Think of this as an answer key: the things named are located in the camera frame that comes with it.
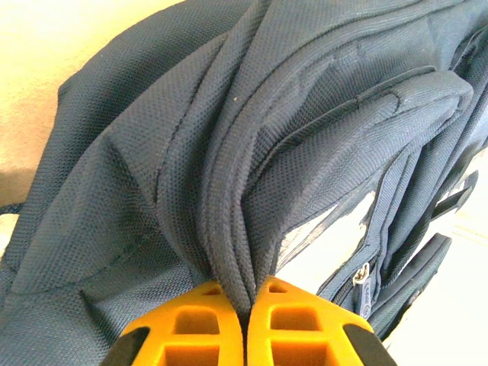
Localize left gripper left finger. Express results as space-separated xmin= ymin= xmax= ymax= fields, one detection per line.
xmin=99 ymin=281 xmax=245 ymax=366

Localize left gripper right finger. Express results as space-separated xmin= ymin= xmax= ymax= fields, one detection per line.
xmin=247 ymin=274 xmax=400 ymax=366

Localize navy blue backpack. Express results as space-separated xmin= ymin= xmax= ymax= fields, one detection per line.
xmin=0 ymin=0 xmax=488 ymax=366

